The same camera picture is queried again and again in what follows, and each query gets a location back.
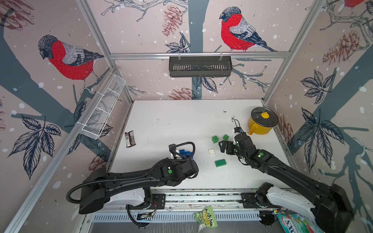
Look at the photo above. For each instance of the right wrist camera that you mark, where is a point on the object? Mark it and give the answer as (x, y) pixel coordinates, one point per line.
(238, 130)

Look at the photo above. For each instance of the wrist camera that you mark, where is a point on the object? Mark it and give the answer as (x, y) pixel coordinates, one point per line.
(238, 130)
(172, 149)

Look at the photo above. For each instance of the white wire mesh shelf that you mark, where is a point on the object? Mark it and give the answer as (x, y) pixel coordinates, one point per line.
(94, 126)

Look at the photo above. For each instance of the brown snack wrapper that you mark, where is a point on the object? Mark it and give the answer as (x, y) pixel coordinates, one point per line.
(129, 138)

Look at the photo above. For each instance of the blue long lego brick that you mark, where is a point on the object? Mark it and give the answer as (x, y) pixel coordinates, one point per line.
(185, 154)

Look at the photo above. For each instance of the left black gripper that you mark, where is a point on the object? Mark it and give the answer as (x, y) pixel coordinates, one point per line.
(184, 161)

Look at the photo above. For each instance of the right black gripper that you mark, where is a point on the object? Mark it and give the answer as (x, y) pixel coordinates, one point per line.
(229, 143)

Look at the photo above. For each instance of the colourful tissue packet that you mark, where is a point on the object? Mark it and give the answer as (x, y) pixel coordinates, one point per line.
(296, 223)

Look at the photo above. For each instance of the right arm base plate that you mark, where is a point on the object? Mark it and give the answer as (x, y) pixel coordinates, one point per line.
(252, 200)

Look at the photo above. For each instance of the yellow pot with lid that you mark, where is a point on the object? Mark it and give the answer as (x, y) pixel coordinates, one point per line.
(262, 120)

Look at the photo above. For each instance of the black hanging wire basket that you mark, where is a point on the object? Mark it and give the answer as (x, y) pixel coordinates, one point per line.
(200, 66)

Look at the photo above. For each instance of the green long lego brick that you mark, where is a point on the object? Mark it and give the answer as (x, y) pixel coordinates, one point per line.
(220, 163)

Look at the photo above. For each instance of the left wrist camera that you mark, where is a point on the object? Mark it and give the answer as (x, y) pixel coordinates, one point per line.
(172, 149)

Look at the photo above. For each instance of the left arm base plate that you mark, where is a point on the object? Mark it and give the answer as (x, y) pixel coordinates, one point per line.
(157, 201)

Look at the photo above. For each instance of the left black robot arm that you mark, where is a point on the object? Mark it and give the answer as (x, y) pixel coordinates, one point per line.
(97, 190)

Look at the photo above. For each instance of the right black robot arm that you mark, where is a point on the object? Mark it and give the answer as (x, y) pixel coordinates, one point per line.
(328, 206)

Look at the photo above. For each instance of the green snack packet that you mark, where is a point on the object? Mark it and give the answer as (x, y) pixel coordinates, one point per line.
(206, 218)

